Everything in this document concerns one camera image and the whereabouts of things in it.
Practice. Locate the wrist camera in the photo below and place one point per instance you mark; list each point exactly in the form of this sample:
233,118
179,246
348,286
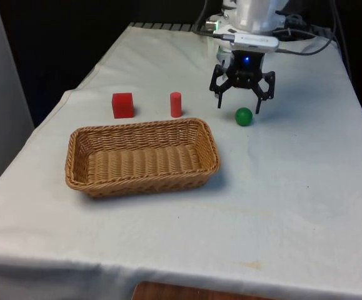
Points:
255,40

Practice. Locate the red cube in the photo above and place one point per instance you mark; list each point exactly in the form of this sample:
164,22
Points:
122,105

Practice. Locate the red cylinder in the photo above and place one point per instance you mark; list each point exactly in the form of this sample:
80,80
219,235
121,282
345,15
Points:
175,104

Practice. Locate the green ball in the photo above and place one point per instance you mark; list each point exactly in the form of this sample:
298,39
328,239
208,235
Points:
243,117

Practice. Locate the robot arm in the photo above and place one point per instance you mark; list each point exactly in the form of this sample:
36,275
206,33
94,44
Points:
255,12

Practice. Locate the wicker basket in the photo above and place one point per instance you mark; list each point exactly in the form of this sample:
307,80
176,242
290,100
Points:
143,162

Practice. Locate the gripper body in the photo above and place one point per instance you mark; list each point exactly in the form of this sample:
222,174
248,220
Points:
246,67

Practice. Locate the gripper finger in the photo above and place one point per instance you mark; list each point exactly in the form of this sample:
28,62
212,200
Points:
266,89
218,84

